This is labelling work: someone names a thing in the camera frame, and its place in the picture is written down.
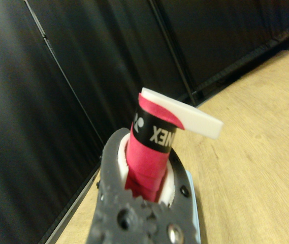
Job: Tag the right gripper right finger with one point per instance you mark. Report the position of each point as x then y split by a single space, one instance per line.
181 178

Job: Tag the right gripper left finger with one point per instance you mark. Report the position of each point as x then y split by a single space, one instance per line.
110 183

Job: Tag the black curtain stand pole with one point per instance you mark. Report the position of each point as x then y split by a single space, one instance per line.
65 78
174 50

